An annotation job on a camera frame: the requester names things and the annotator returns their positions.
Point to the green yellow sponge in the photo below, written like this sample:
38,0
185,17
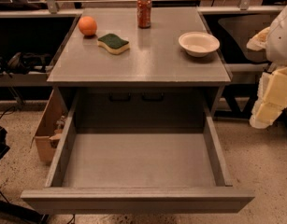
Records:
113,44

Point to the open grey top drawer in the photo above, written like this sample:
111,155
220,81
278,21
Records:
128,173

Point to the orange fruit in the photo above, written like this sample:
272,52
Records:
87,25

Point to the cardboard box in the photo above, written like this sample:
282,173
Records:
49,128

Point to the left grey shelf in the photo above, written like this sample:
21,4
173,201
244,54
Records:
36,31

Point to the black left drawer handle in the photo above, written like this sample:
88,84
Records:
119,97

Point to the black right drawer handle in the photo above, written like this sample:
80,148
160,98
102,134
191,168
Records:
152,97

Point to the black drawer handle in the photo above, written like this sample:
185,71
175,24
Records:
152,97
119,97

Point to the black headphones on shelf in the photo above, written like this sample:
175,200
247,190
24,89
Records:
25,62

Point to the white bowl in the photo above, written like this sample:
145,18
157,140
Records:
199,44

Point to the grey cabinet with counter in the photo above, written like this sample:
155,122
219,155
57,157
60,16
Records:
86,74

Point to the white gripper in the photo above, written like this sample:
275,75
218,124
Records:
280,39

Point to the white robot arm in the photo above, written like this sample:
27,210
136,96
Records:
276,43

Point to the red soda can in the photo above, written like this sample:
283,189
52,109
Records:
143,11

